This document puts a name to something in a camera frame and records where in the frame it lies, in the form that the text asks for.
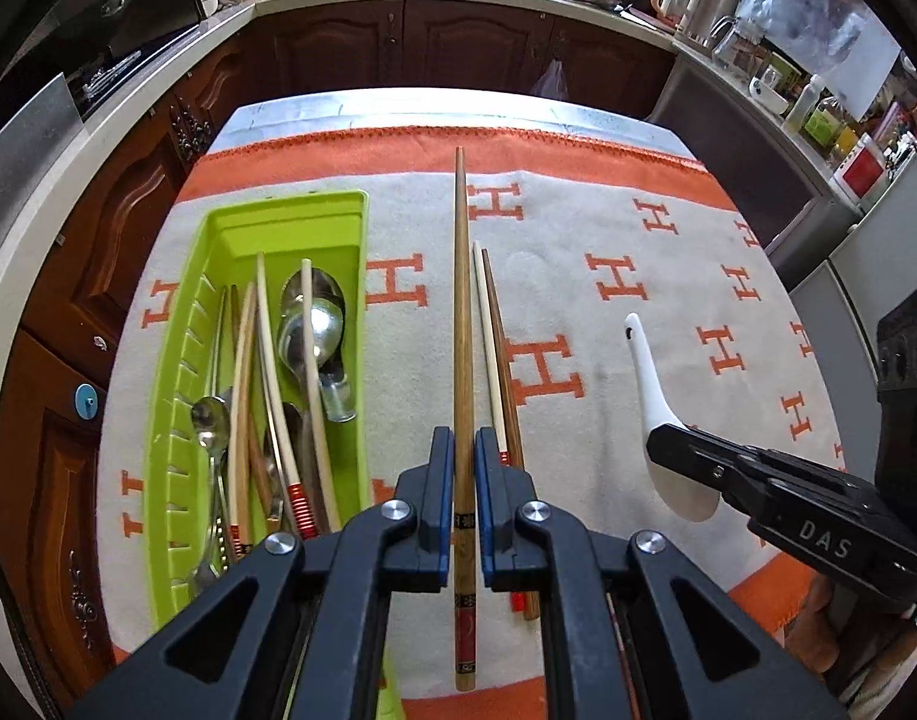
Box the glass jug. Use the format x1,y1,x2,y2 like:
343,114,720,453
709,15,760,68

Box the green plastic utensil tray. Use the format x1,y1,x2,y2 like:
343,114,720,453
142,191,400,720

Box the steel cabinet with glass door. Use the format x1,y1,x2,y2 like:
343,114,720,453
646,52,865,286

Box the plain brown wooden chopstick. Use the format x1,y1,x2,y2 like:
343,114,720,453
229,285,283,522

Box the pale chopstick with red stripes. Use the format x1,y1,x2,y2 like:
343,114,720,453
472,241,526,611
228,283,259,557
254,253,313,539

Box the black range hood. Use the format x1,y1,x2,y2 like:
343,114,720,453
23,0,205,113

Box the small metal spoon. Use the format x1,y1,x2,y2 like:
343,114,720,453
190,395,235,533

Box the red and white box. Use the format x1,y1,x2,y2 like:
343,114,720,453
834,131,891,203

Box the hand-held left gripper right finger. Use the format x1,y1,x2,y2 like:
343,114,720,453
474,426,827,720

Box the yellow oil bottle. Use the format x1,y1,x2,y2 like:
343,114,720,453
804,94,850,147

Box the white ceramic spoon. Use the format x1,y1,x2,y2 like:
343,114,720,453
624,313,726,524

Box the white plastic bag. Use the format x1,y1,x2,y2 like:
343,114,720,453
534,56,572,98

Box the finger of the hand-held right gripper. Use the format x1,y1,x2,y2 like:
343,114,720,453
646,424,767,518

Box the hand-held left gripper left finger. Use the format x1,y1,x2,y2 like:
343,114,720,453
68,426,457,720

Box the person's right hand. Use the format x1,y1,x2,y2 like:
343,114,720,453
795,577,917,702

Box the large metal serving spoon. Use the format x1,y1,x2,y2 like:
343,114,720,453
277,298,356,423
278,268,347,331

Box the gas stove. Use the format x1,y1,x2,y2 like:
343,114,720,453
76,49,145,102

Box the orange patterned blanket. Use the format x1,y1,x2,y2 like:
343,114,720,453
98,127,853,720

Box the dark wooden base cabinets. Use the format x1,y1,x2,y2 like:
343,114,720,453
0,0,677,691

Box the ornate metal cabinet handle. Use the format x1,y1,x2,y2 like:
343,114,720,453
168,101,205,162

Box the metal chopstick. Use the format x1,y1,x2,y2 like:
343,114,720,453
212,286,229,400

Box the grey refrigerator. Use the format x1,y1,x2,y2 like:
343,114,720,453
789,142,917,466

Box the clear plastic bottle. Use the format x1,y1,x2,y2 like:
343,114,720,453
784,75,827,128

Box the hanging clear plastic bags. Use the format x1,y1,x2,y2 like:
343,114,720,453
729,0,902,113

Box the white cup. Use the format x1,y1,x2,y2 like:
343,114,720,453
750,64,793,102

